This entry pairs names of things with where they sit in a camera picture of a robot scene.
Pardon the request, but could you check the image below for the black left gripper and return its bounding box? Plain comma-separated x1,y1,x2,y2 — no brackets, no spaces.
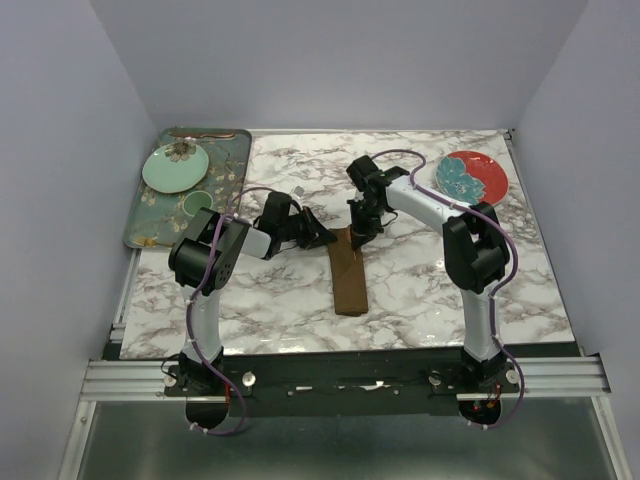
278,206,336,249

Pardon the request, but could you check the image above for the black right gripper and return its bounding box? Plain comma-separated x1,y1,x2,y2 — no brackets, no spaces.
346,198,384,249

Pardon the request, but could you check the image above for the brown fabric napkin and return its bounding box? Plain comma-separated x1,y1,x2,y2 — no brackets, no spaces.
328,228,369,317

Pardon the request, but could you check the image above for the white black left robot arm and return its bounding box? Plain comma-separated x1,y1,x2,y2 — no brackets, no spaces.
168,190,337,395

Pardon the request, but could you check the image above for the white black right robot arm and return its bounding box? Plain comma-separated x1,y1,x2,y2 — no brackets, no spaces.
347,156,515,392

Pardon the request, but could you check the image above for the red and teal plate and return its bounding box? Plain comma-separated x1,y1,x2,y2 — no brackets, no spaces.
435,150,509,205

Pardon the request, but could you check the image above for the mint green cup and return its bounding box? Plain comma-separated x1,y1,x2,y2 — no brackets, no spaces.
182,191,213,217

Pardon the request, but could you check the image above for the teal floral serving tray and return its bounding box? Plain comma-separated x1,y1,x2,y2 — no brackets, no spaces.
123,127,252,248

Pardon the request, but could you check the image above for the copper spoon on tray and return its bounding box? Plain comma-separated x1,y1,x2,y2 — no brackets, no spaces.
169,131,236,141

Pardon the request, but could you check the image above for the mint green floral plate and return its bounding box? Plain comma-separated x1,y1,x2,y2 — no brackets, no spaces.
142,140,210,194

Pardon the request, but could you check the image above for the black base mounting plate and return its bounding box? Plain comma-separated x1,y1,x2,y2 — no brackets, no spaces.
161,347,521,433

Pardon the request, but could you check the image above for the gold fork green handle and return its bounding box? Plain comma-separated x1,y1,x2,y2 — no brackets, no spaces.
133,237,173,248

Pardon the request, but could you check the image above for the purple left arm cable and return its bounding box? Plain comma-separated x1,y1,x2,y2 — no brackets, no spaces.
184,187,266,437

